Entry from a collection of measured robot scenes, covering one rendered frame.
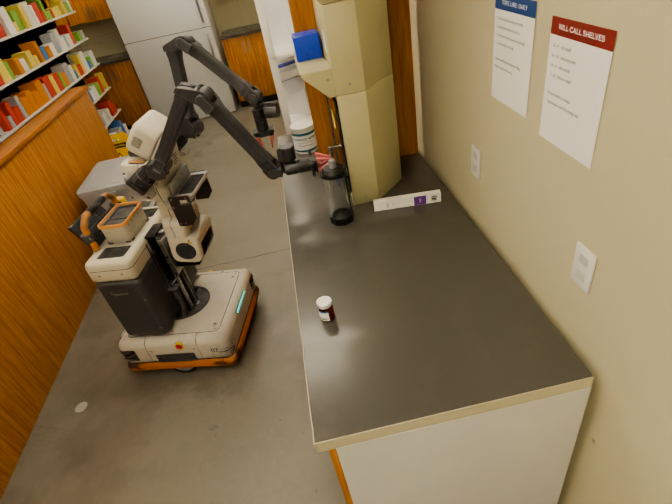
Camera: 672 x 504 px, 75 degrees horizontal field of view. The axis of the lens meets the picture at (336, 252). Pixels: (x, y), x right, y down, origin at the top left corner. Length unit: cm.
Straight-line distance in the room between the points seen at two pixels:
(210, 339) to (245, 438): 54
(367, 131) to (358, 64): 25
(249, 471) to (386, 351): 119
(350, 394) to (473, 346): 36
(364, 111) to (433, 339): 90
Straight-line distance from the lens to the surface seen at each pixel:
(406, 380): 121
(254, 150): 182
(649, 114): 96
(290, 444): 228
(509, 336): 131
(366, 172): 184
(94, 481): 263
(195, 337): 253
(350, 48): 168
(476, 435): 128
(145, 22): 672
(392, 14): 209
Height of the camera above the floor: 191
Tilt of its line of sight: 36 degrees down
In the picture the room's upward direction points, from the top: 12 degrees counter-clockwise
